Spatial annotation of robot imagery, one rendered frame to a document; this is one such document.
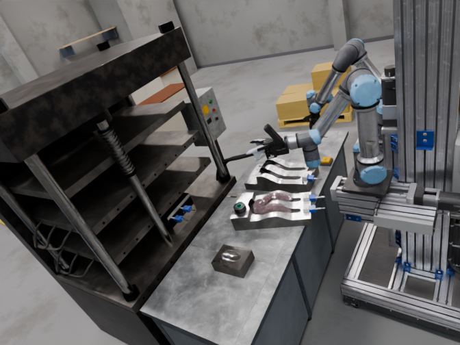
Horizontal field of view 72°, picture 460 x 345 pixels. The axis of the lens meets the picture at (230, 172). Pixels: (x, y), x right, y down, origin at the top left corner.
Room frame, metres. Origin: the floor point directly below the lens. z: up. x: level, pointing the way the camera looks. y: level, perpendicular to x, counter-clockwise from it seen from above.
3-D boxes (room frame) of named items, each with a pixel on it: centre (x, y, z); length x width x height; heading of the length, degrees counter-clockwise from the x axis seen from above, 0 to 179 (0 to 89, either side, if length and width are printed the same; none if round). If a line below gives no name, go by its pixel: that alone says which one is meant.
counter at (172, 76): (8.29, 1.27, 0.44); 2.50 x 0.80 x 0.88; 45
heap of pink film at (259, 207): (1.64, -0.18, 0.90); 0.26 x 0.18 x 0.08; 67
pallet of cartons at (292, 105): (4.48, -1.62, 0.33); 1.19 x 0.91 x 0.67; 44
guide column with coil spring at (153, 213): (1.73, 0.56, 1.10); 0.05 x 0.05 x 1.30
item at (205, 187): (2.08, 0.71, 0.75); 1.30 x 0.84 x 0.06; 140
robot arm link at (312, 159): (1.33, -0.41, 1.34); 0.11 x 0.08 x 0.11; 161
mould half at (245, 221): (1.63, -0.18, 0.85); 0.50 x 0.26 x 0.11; 67
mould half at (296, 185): (1.96, -0.35, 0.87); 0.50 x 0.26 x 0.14; 50
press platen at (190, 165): (2.11, 0.75, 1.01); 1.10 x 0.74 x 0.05; 140
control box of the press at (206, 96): (2.58, 0.05, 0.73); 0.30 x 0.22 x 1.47; 140
